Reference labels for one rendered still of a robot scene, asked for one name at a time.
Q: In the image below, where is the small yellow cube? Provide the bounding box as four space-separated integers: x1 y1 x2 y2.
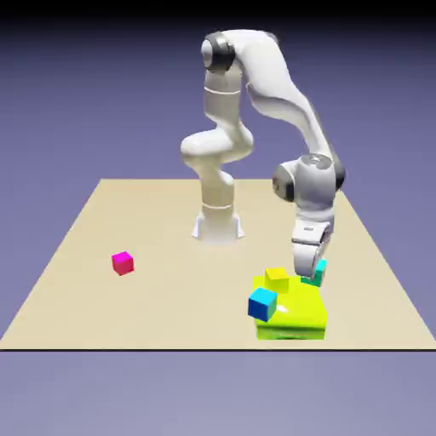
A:
264 267 290 295

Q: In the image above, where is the large lime box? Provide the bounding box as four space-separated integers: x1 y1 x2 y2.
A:
252 274 329 341

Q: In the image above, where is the small magenta cube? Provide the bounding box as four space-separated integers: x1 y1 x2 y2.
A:
111 250 135 277

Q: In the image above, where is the small teal cube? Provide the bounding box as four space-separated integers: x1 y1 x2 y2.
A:
300 258 328 288

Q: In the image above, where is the small blue cube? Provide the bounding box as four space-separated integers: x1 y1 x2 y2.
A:
247 287 278 324

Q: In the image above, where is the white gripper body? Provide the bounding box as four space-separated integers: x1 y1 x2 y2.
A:
291 220 335 278

